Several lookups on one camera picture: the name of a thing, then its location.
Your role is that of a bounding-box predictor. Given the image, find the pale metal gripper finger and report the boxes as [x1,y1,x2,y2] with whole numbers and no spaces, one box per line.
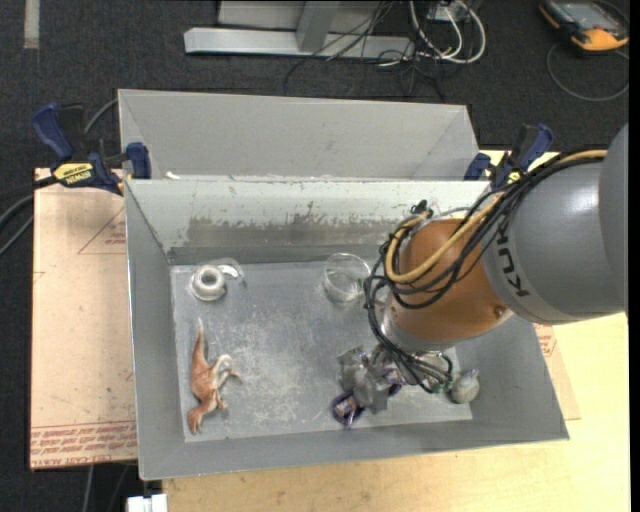
[352,377,392,415]
[338,346,372,392]

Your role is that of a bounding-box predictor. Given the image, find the purple sunglasses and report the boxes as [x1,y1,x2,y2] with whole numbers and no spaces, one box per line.
[331,364,404,430]

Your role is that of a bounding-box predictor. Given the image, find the grey rounded toy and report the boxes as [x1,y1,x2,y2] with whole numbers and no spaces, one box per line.
[449,369,482,405]

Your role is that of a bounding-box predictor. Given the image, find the grey metal bin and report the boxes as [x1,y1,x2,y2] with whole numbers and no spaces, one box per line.
[117,88,571,482]

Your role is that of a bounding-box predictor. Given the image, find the clear glass bowl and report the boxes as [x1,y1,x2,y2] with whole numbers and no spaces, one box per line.
[321,251,372,307]

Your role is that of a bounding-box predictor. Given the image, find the brown toy dinosaur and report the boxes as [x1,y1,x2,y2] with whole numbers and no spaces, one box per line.
[186,316,244,435]

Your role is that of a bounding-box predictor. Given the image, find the brown cardboard board, red print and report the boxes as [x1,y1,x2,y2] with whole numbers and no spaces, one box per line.
[29,167,582,472]

